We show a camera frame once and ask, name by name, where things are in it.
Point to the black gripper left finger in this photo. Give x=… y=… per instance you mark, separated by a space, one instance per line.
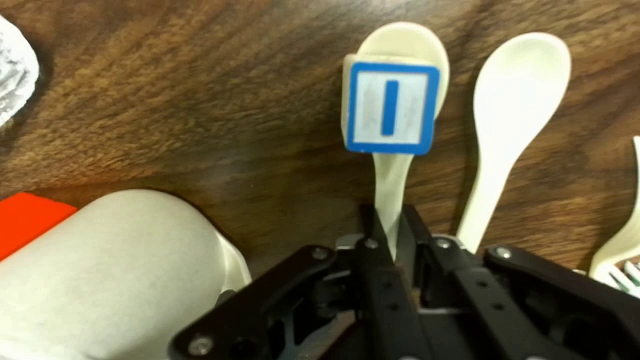
x=387 y=307

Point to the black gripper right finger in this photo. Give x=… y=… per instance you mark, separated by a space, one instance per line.
x=465 y=309

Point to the blue letter block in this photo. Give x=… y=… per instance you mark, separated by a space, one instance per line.
x=391 y=107

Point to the curved wooden fork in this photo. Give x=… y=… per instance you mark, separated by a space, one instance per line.
x=617 y=262

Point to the red object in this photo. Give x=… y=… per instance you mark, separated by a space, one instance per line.
x=24 y=216

